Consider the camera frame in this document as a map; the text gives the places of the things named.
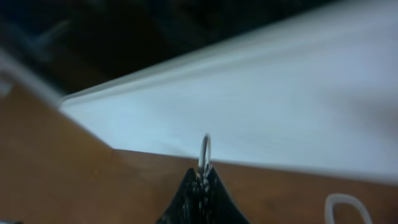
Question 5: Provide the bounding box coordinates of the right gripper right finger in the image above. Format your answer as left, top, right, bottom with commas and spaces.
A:
200, 167, 250, 224

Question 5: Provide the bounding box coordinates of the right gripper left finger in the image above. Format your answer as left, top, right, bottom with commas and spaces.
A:
156, 168, 200, 224

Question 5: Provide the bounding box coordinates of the white usb cable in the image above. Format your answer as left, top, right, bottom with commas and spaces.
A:
197, 133, 374, 224

